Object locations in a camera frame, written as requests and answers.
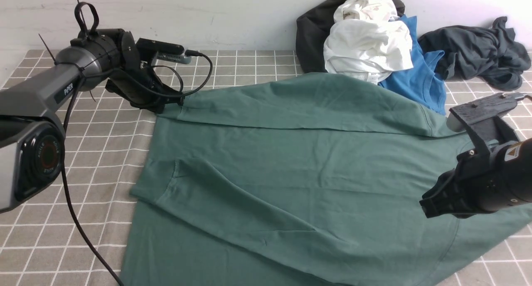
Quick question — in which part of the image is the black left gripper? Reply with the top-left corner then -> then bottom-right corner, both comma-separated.
105,30 -> 185,114

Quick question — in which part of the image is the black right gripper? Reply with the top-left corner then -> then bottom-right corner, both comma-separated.
420,116 -> 520,219

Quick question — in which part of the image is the green long-sleeved shirt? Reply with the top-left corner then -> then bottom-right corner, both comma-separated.
121,73 -> 531,286

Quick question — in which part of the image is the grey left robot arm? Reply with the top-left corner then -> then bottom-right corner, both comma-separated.
0,29 -> 191,212

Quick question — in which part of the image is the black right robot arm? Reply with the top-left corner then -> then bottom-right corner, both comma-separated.
420,116 -> 531,219

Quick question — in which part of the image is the blue garment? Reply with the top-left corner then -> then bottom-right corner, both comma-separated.
378,15 -> 446,115

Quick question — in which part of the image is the dark grey crumpled garment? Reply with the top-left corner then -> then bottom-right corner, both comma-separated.
418,16 -> 531,91

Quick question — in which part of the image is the grey checkered tablecloth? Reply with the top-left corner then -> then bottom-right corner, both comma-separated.
0,50 -> 532,286

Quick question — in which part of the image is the black garment under white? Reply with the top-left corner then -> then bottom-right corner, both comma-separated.
296,0 -> 405,73

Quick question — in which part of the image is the white crumpled garment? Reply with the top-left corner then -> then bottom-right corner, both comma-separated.
323,0 -> 414,84

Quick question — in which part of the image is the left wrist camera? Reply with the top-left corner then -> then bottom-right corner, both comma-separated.
135,38 -> 192,66

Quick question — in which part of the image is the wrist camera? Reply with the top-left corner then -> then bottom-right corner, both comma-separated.
135,38 -> 192,66
446,92 -> 531,132

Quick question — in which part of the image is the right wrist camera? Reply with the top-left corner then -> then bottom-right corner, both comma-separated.
446,92 -> 531,132

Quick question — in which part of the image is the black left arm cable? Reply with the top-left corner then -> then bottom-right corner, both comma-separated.
60,49 -> 213,286

